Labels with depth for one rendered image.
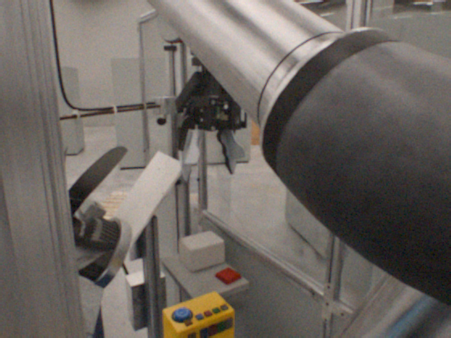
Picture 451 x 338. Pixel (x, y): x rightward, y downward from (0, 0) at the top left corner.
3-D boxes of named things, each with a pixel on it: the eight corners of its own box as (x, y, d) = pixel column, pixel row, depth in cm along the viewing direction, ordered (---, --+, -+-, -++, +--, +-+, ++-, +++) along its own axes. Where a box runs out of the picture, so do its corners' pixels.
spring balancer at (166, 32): (164, 45, 154) (155, 44, 148) (163, 8, 150) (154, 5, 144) (195, 43, 147) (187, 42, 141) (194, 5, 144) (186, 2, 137)
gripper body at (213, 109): (208, 136, 52) (207, 55, 49) (184, 129, 60) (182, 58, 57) (248, 132, 56) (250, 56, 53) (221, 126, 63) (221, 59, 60)
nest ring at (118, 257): (77, 270, 128) (68, 267, 126) (119, 212, 131) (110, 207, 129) (91, 311, 105) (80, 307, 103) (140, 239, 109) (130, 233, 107)
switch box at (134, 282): (167, 319, 148) (165, 275, 143) (134, 331, 141) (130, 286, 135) (160, 308, 156) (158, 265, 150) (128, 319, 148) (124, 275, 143)
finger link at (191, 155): (183, 184, 54) (201, 129, 53) (169, 175, 59) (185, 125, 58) (200, 188, 56) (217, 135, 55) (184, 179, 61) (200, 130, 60)
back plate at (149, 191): (55, 280, 141) (52, 279, 140) (149, 146, 150) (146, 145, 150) (73, 371, 97) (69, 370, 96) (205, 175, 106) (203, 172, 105)
